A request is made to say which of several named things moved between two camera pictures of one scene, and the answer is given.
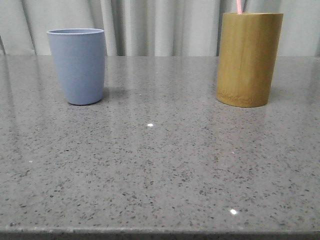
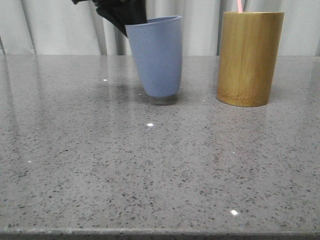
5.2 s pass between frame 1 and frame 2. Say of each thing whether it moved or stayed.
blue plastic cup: moved
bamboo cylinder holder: stayed
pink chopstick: stayed
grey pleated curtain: stayed
